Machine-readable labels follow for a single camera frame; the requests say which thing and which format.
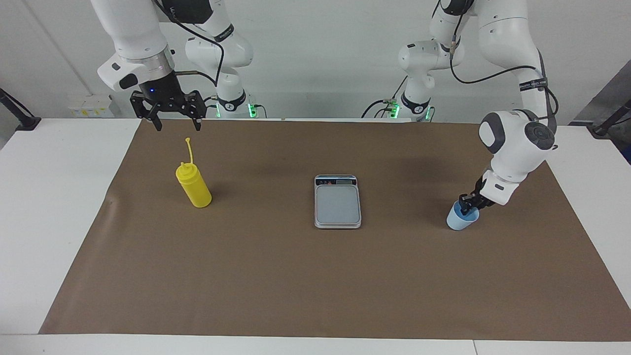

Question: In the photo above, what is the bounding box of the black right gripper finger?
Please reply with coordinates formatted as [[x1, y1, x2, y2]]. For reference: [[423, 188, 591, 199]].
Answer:
[[130, 91, 164, 132], [186, 90, 206, 132]]

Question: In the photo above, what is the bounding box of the light blue plastic cup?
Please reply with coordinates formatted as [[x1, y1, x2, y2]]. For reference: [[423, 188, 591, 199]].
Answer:
[[446, 200, 480, 231]]

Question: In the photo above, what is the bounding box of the yellow squeeze seasoning bottle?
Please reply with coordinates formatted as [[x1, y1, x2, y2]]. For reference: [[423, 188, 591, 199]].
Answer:
[[175, 138, 213, 209]]

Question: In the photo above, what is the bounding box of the silver digital kitchen scale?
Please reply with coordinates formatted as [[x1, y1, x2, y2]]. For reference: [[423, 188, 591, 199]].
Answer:
[[314, 174, 362, 230]]

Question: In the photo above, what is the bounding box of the black clamp stand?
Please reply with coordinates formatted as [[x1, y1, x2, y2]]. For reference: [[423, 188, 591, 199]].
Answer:
[[0, 88, 42, 132], [589, 99, 631, 138]]

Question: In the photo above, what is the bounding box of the brown paper table mat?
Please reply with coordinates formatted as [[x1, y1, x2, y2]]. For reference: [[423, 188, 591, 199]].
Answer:
[[38, 117, 631, 342]]

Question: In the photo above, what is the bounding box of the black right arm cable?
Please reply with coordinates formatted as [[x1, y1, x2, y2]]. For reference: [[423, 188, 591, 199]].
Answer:
[[154, 0, 225, 87]]

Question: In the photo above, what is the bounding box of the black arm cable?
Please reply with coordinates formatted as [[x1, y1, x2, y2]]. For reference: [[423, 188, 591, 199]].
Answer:
[[434, 0, 560, 151], [154, 0, 225, 87]]

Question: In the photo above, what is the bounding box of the white wall socket box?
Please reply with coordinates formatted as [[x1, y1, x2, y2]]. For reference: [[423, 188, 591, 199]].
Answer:
[[68, 95, 114, 118]]

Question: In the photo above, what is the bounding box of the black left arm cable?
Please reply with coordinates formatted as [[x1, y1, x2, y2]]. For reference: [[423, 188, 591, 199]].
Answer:
[[434, 0, 560, 151]]

